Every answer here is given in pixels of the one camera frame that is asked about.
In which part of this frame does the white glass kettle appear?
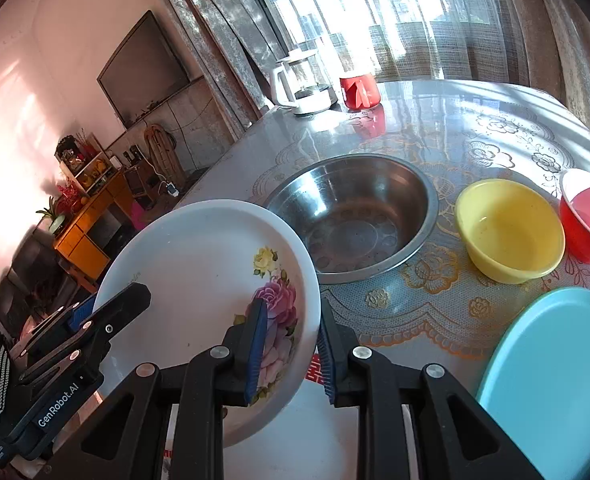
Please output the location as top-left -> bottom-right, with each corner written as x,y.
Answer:
270,49 -> 337,115

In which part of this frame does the dark sofa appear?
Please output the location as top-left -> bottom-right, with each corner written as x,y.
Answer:
0,230 -> 100,337

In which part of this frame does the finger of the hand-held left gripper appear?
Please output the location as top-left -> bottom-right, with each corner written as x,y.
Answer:
17,282 -> 152,393
10,294 -> 99,358

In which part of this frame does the sheer curtain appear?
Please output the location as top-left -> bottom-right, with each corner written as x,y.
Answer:
240,0 -> 541,86

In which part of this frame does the grey patterned curtain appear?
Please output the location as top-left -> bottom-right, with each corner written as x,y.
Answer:
520,0 -> 590,153
140,0 -> 336,133

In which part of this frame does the floral lace tablecloth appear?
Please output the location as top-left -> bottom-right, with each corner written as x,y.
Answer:
247,80 -> 590,361

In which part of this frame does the white floral plate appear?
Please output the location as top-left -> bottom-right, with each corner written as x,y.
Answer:
94,200 -> 322,449

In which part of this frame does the small brown side table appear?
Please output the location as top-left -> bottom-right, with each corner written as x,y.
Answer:
124,164 -> 158,211

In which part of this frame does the orange wooden cabinet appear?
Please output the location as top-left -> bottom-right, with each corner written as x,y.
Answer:
53,169 -> 140,281

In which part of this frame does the stainless steel bowl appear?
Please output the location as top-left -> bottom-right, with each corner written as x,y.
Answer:
264,154 -> 440,286

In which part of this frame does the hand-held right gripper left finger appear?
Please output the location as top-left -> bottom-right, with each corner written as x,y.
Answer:
50,298 -> 271,480

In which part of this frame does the wall television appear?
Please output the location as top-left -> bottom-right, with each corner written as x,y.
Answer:
97,10 -> 191,129

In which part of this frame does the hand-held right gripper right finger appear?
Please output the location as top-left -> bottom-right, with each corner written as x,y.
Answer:
316,300 -> 543,480

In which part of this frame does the wooden chair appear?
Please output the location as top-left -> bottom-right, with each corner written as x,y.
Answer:
142,122 -> 187,187

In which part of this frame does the red pitcher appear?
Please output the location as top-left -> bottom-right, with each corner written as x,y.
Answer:
339,73 -> 380,110

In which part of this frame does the potted plant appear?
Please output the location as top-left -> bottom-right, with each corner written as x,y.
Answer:
36,195 -> 68,234

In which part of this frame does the small red bowl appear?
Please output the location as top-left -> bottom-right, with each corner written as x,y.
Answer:
559,168 -> 590,265

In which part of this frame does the wooden shelf with ornaments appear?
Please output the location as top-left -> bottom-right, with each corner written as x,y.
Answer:
56,132 -> 119,197

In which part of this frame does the cyan plate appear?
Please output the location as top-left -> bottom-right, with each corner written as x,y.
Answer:
475,287 -> 590,480

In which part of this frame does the pink plastic object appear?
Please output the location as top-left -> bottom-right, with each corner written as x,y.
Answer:
131,202 -> 152,231

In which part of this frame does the yellow plastic bowl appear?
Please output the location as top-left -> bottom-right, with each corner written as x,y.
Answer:
455,178 -> 566,285

